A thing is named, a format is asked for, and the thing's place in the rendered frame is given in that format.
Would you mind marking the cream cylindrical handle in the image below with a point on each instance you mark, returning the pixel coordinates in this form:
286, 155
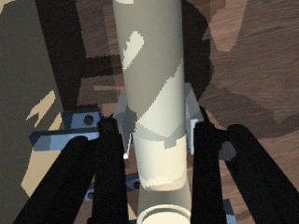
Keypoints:
150, 37

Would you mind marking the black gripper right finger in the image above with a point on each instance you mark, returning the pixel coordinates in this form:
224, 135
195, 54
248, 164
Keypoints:
268, 194

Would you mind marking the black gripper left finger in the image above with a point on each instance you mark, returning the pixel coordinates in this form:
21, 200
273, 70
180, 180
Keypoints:
60, 193

